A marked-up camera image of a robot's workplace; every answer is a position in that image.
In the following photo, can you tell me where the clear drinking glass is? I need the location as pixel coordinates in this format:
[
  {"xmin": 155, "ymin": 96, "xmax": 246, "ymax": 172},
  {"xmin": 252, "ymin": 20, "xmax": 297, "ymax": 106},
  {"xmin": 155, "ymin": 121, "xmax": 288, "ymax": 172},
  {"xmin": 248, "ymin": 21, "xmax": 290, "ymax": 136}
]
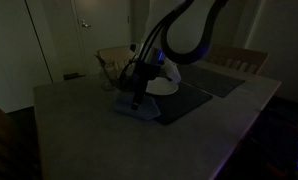
[{"xmin": 98, "ymin": 63, "xmax": 118, "ymax": 93}]

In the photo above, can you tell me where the blue cloth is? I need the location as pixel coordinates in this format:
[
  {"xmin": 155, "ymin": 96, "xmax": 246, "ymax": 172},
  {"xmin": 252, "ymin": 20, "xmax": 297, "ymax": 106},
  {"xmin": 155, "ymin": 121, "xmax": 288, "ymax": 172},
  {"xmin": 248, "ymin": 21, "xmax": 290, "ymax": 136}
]
[{"xmin": 113, "ymin": 91, "xmax": 162, "ymax": 122}]

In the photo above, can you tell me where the metal door handle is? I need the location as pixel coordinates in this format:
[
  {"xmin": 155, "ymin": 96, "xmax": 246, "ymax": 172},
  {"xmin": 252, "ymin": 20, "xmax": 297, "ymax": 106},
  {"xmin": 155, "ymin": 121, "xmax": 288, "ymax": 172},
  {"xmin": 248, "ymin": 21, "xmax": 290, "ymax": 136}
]
[{"xmin": 80, "ymin": 19, "xmax": 92, "ymax": 29}]

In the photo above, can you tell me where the white round plate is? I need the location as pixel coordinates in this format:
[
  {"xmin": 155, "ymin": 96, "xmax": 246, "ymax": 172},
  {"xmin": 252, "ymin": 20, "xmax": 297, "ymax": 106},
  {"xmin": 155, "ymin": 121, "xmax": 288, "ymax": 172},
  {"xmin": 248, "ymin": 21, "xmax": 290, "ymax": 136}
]
[{"xmin": 145, "ymin": 77, "xmax": 179, "ymax": 97}]

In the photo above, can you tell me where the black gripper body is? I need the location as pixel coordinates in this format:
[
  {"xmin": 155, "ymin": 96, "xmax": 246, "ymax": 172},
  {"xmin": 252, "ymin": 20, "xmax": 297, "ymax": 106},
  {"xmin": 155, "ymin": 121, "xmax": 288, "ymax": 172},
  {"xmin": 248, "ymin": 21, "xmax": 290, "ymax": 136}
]
[{"xmin": 132, "ymin": 61, "xmax": 162, "ymax": 92}]

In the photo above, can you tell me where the wooden slatted chair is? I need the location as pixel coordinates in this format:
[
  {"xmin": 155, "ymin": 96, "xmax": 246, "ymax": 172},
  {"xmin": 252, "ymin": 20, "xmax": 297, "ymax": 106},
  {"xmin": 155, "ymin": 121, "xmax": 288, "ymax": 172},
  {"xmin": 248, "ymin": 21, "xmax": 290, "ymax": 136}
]
[
  {"xmin": 202, "ymin": 43, "xmax": 269, "ymax": 76},
  {"xmin": 95, "ymin": 45, "xmax": 150, "ymax": 81}
]

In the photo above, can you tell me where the dark placemat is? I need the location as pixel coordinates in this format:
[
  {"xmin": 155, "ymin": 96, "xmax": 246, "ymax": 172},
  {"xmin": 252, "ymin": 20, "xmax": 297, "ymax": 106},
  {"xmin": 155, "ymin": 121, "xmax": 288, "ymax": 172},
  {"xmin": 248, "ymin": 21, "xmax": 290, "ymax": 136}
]
[
  {"xmin": 113, "ymin": 74, "xmax": 214, "ymax": 127},
  {"xmin": 178, "ymin": 63, "xmax": 246, "ymax": 99}
]

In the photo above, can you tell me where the white door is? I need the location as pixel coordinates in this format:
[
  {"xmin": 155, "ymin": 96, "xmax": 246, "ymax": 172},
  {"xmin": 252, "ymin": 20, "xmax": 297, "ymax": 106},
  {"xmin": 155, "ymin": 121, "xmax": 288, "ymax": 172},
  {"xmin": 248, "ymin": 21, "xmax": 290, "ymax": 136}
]
[{"xmin": 72, "ymin": 0, "xmax": 132, "ymax": 76}]

